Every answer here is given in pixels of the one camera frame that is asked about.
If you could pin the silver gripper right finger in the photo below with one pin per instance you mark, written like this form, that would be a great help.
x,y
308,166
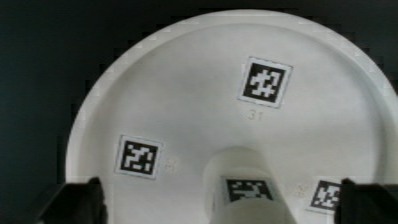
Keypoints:
x,y
369,203

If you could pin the white round table top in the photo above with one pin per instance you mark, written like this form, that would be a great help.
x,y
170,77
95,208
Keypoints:
x,y
246,97

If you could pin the white cylindrical table leg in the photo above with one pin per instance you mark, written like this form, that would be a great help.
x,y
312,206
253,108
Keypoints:
x,y
246,203

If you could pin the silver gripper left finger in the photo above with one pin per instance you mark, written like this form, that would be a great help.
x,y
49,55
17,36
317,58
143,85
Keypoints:
x,y
77,206

